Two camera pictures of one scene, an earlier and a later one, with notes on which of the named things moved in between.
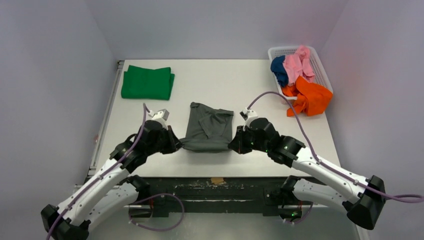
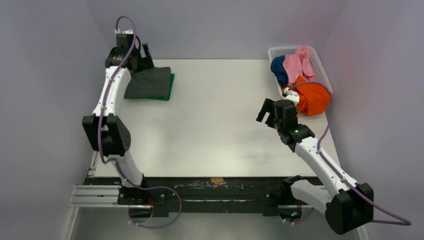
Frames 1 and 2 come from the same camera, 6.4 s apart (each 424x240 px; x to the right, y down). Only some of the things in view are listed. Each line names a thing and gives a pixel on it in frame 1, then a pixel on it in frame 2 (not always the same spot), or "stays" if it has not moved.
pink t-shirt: [298, 65] stays
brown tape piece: [217, 180] stays
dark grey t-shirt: [209, 130] → [153, 82]
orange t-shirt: [311, 98] stays
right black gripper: [240, 141] → [271, 117]
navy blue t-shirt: [278, 67] stays
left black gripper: [174, 144] → [146, 63]
